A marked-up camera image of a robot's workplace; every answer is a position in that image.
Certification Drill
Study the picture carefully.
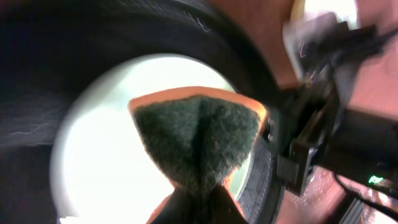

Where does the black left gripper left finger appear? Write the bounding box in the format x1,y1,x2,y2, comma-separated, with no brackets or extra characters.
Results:
150,188,205,224

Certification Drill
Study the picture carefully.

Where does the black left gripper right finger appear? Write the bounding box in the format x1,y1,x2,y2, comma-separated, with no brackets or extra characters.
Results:
208,185,248,224

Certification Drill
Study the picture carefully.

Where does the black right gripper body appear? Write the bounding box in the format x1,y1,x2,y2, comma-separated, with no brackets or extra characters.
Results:
264,78,341,195

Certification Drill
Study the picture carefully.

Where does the green yellow sponge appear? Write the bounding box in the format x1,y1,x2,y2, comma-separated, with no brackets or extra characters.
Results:
128,86,267,195

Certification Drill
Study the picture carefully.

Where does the light green plate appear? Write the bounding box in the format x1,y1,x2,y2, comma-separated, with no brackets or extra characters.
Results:
49,53,254,224

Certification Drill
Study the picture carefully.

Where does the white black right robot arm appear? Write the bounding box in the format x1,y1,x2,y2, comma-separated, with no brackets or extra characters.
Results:
266,79,397,198

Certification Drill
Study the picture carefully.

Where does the black round tray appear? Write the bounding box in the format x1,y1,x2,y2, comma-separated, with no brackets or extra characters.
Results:
1,1,281,223

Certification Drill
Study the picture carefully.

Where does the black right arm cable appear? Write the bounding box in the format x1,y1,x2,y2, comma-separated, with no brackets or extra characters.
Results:
332,174,398,222

